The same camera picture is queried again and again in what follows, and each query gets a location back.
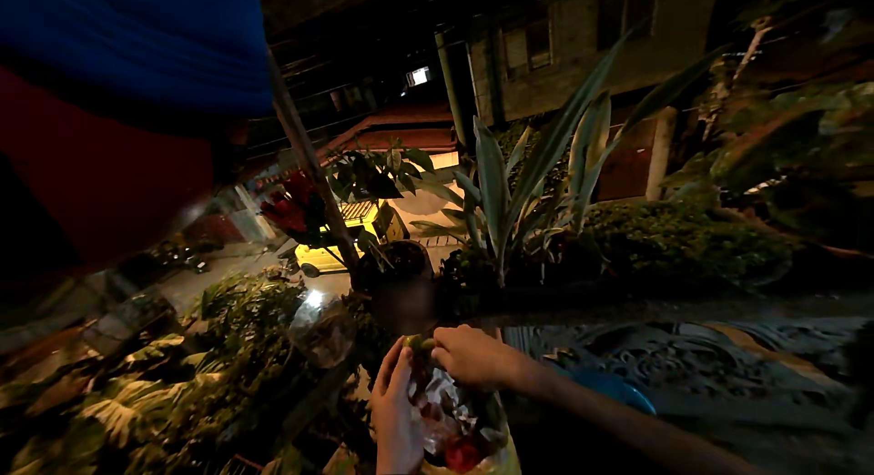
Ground large blue fabric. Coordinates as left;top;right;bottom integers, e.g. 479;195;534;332
0;0;274;118

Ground pale concrete post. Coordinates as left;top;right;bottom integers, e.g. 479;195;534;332
645;106;678;202

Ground person's right forearm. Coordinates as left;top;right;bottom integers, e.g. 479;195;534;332
513;355;759;475

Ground plant with pointed dark leaves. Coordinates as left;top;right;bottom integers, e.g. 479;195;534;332
325;145;436;201

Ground house with red roof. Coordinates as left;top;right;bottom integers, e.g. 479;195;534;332
310;104;462;182

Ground long dark concrete ledge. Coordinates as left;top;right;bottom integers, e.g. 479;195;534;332
437;293;874;327

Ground person's right hand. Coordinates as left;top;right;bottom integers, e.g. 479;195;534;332
431;324;535;393

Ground brown door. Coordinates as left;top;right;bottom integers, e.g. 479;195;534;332
593;123;658;203

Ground brown wooden pole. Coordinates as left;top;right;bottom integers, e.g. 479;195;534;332
264;46;360;273

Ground grey concrete building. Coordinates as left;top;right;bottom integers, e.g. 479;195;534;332
467;0;719;204

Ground person's left forearm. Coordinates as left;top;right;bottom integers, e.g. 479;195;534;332
377;455;425;475

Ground yellow vehicle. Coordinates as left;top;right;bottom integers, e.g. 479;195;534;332
294;199;408;278

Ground plant with long upright leaves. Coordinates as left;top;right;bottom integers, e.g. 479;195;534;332
401;26;730;288

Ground broad-leaved plant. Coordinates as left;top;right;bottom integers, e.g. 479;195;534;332
661;82;874;259

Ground red flowering plant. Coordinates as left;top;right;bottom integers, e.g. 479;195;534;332
260;171;330;249

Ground large dark red fabric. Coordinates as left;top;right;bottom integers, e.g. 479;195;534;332
0;66;216;274

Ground tall utility pole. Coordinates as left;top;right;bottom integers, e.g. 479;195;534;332
425;0;469;150

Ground ornate metal grille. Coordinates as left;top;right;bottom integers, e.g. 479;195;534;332
504;321;858;411

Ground dark round plant pot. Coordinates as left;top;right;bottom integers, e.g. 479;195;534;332
356;239;432;297

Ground person's left hand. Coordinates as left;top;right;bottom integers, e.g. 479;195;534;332
371;335;426;457

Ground parked motorcycle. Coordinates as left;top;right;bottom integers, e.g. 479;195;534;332
156;239;210;275

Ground thin bare tree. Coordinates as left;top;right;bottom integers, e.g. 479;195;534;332
698;14;775;143

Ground clear crumpled plastic bag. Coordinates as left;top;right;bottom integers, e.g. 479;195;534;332
408;367;480;457

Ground small green plant piece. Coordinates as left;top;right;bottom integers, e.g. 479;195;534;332
404;334;438;367

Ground round red object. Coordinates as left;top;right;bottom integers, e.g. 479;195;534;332
444;437;483;473

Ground clear plastic bottle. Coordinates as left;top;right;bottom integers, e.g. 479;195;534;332
290;289;356;369

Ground blue plastic basin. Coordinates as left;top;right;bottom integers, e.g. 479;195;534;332
565;370;658;416

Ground low green bush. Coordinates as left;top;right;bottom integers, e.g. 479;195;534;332
580;202;796;288

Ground dense leafy green plants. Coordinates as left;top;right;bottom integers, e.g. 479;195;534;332
0;267;373;475

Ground yellow container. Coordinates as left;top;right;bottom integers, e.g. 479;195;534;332
419;393;523;475

